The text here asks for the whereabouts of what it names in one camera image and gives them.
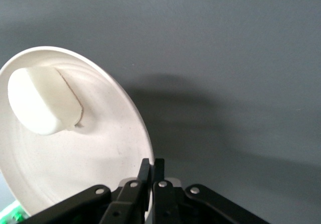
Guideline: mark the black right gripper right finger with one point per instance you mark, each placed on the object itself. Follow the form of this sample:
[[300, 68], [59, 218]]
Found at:
[[170, 206]]

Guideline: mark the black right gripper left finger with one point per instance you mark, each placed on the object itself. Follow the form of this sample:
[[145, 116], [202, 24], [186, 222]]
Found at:
[[125, 204]]

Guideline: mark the round beige plate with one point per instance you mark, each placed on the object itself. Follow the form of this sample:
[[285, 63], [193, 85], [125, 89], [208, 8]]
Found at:
[[75, 158]]

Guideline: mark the white steamed bun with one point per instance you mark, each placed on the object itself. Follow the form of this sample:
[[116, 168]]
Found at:
[[40, 101]]

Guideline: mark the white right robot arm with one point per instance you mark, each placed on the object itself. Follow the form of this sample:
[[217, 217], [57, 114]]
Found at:
[[12, 212]]

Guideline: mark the dark grey table cloth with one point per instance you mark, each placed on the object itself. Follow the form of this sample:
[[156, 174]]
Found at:
[[225, 58]]

